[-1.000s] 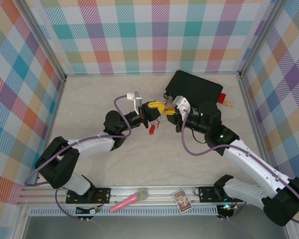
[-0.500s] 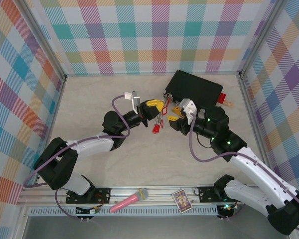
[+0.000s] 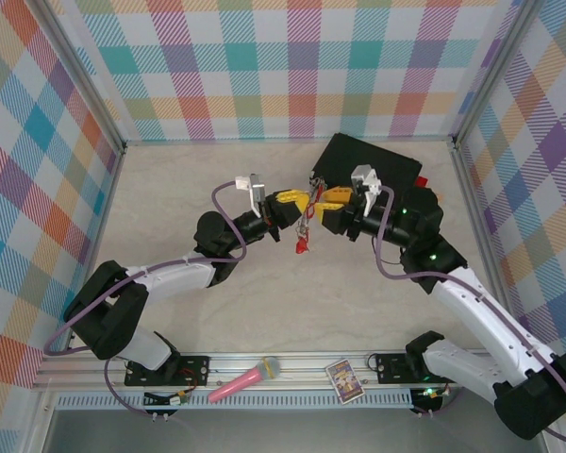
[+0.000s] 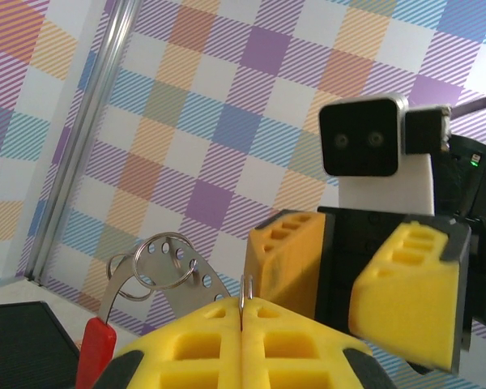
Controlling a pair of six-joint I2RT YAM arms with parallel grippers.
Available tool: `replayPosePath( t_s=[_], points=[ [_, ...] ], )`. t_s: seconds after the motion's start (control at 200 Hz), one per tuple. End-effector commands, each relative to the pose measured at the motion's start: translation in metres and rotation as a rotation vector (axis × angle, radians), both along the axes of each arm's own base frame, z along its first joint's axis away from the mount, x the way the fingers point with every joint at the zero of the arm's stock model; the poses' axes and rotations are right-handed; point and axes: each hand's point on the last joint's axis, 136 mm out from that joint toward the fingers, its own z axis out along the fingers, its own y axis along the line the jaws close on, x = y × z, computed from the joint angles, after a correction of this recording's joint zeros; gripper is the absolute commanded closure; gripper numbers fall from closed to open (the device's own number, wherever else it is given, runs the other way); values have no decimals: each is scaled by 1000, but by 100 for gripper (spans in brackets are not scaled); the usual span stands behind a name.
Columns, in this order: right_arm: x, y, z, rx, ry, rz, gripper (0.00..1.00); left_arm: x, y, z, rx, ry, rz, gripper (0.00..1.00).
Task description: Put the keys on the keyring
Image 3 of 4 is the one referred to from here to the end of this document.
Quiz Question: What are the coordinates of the metal and red key hoop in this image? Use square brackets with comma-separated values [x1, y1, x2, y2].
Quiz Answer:
[295, 175, 326, 241]

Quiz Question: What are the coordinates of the black carrying case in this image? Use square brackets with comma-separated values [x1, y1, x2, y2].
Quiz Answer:
[307, 131, 425, 213]

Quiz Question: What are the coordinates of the pink toy microphone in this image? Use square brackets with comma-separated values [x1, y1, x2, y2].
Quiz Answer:
[207, 356, 282, 405]

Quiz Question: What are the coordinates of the small picture card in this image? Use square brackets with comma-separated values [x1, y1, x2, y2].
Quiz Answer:
[326, 359, 365, 403]

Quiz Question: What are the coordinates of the grey metal shelf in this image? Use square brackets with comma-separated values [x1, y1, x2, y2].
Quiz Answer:
[42, 406, 548, 453]

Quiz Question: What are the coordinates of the aluminium back rail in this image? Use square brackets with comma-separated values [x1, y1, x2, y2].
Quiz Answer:
[122, 136, 457, 145]

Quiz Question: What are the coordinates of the aluminium side rail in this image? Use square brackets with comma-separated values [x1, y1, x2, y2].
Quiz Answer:
[450, 141, 514, 327]
[32, 143, 128, 391]

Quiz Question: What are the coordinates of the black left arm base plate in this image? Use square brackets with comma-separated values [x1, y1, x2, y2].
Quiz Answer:
[124, 353, 212, 389]

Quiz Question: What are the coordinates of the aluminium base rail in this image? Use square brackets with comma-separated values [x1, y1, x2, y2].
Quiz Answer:
[31, 349, 491, 392]

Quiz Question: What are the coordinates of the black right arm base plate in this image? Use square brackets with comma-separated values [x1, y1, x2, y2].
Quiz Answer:
[367, 351, 430, 386]

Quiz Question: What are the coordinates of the aluminium frame post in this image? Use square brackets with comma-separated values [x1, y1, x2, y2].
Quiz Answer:
[37, 0, 128, 152]
[450, 0, 541, 150]

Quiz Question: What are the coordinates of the white slotted cable duct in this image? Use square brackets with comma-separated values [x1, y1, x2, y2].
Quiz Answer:
[56, 390, 414, 411]

